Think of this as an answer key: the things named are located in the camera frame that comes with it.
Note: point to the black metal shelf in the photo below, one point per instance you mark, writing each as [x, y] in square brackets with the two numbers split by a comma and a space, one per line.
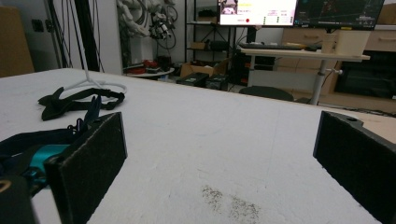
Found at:
[186, 31]

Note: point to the beige cup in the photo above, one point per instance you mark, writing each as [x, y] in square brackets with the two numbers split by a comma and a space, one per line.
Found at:
[328, 43]

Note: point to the round white table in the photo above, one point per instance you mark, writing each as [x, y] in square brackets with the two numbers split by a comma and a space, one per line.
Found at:
[149, 73]

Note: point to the white standing desk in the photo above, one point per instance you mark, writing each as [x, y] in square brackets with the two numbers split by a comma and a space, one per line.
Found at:
[299, 54]

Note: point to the monitor with white screen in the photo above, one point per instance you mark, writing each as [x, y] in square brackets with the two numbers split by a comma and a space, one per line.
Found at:
[258, 12]

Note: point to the power supply unit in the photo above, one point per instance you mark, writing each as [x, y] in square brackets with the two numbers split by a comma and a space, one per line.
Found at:
[193, 79]
[218, 82]

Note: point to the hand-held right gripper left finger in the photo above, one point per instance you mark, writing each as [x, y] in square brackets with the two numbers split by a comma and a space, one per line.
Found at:
[90, 161]

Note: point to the monitor with dark screen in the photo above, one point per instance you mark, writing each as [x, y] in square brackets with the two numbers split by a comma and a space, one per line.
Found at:
[339, 12]

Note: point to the black plastic clamp tool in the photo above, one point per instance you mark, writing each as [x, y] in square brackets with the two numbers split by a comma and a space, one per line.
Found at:
[56, 107]

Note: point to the cardboard box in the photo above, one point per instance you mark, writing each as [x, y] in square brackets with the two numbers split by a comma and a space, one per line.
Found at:
[193, 68]

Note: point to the black round stool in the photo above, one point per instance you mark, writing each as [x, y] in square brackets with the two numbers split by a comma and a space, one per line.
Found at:
[266, 92]

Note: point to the wooden drawer cabinet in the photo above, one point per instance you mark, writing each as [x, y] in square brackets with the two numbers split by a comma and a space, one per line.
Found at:
[305, 35]

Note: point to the white foam mat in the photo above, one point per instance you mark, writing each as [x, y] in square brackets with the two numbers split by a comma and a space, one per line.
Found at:
[202, 130]

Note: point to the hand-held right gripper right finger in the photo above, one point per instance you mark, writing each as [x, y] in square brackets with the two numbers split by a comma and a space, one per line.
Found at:
[358, 158]

